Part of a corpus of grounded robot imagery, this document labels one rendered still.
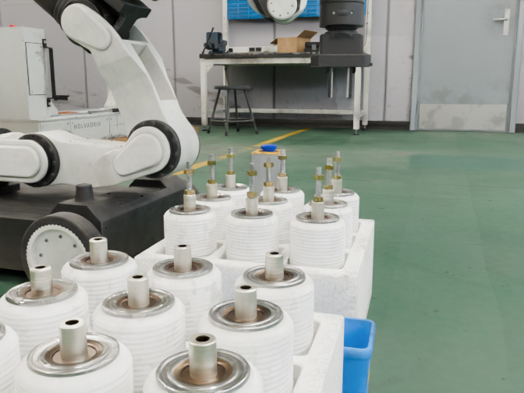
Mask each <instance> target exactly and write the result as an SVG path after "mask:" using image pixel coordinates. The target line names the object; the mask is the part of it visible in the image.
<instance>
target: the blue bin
mask: <svg viewBox="0 0 524 393"><path fill-rule="evenodd" d="M344 318H345V319H344V345H343V371H342V393H368V385H369V376H370V358H371V357H372V354H373V348H374V337H375V330H376V324H375V323H374V322H373V321H372V320H367V319H362V318H354V317H344Z"/></svg>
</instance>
